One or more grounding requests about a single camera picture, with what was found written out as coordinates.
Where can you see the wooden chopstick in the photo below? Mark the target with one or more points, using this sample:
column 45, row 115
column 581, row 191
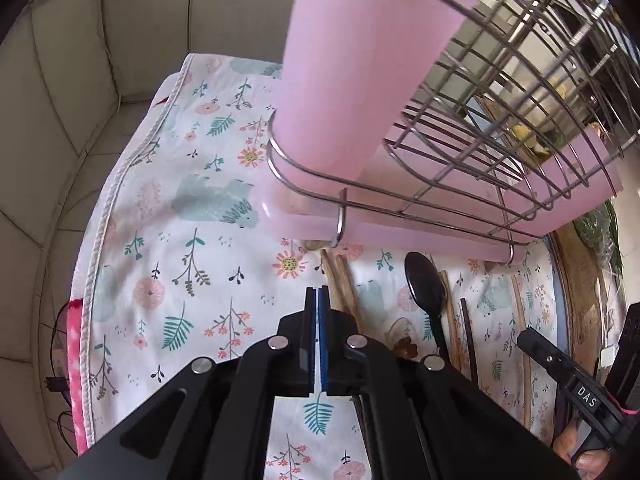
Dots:
column 346, row 285
column 330, row 272
column 520, row 330
column 449, row 310

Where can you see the gold flower-shaped spoon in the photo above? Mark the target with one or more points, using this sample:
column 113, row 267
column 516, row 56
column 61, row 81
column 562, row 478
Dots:
column 404, row 346

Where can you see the pink patterned cloth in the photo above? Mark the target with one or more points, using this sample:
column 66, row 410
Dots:
column 75, row 410

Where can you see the pink plastic cup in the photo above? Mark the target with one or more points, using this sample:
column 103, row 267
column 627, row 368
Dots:
column 595, row 200
column 350, row 60

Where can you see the floral printed cloth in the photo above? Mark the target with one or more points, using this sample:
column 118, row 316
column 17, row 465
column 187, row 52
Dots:
column 175, row 235

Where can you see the black chopstick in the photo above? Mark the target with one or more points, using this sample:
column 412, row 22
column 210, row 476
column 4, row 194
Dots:
column 468, row 335

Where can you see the black plug adapter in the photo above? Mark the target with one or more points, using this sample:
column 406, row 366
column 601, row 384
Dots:
column 54, row 385

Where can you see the bag of green vegetables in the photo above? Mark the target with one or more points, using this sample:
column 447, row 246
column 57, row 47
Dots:
column 597, row 230

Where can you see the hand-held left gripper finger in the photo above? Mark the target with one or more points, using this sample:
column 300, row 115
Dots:
column 324, row 340
column 312, row 340

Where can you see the person's right hand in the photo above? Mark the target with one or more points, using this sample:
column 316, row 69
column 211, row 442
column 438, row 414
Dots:
column 567, row 447

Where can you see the pink drip tray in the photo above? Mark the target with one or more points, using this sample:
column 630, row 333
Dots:
column 300, row 215

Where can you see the black plastic spoon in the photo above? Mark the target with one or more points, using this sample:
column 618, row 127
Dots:
column 425, row 285

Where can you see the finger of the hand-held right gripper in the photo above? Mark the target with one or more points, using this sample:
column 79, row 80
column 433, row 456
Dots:
column 555, row 362

